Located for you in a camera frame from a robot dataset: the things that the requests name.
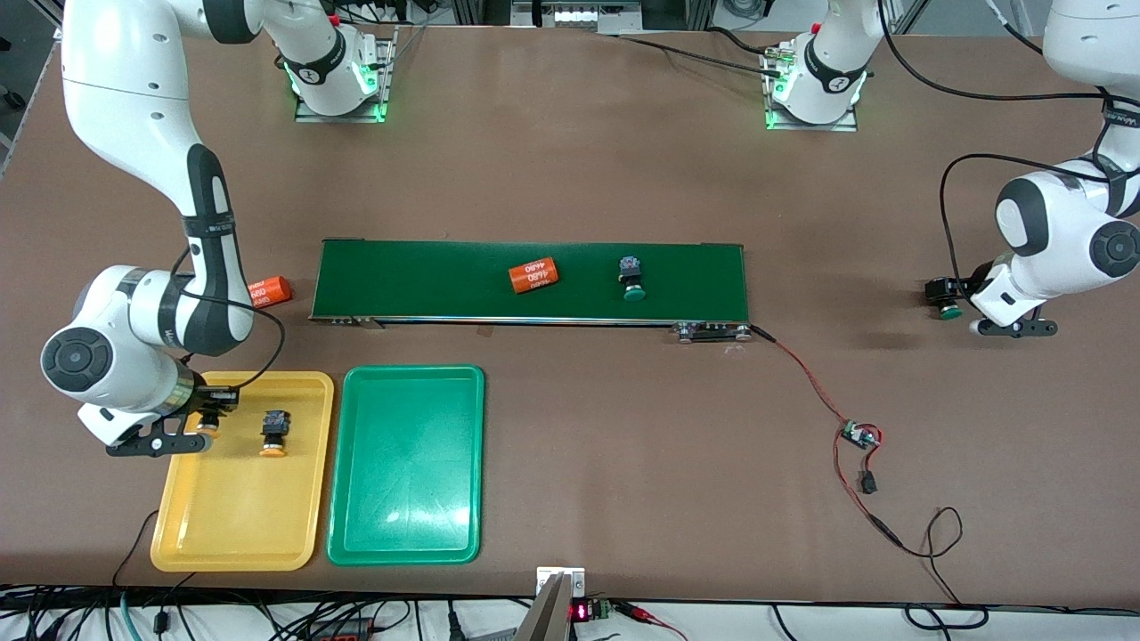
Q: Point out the green conveyor belt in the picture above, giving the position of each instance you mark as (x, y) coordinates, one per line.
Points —
(427, 280)

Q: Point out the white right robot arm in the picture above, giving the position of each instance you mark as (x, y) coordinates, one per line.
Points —
(125, 107)

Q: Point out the green mushroom push button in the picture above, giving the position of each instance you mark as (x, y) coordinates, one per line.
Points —
(634, 293)
(950, 312)

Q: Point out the red probe lead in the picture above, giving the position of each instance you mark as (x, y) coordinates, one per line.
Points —
(641, 612)

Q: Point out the red LED display module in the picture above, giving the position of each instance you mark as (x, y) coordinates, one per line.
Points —
(583, 612)

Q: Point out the small black controller board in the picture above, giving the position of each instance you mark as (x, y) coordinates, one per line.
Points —
(859, 436)

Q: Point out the aluminium frame post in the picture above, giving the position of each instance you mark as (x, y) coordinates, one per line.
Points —
(907, 16)

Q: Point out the grey camera pole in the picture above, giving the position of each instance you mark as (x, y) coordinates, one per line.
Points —
(543, 619)

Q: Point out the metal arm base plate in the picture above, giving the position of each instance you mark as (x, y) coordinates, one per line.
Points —
(802, 125)
(388, 71)

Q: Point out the yellow plastic tray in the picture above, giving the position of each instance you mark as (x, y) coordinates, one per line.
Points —
(240, 507)

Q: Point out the green plastic tray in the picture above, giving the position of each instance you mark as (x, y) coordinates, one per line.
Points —
(405, 463)

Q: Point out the black inline switch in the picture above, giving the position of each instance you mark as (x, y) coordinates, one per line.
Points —
(867, 483)

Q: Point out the silver camera mount bracket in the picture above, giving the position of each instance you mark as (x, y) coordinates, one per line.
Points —
(545, 577)

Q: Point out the black red power strip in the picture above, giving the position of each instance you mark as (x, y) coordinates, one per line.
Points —
(338, 632)

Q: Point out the yellow mushroom push button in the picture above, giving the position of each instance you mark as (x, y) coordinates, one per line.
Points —
(208, 428)
(273, 450)

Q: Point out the orange printed cylinder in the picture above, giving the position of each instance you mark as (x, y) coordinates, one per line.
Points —
(534, 275)
(272, 291)

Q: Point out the grey electronics unit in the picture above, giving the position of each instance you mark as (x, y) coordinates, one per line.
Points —
(579, 16)

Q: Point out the red black power lead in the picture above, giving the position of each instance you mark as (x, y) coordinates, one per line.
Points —
(882, 530)

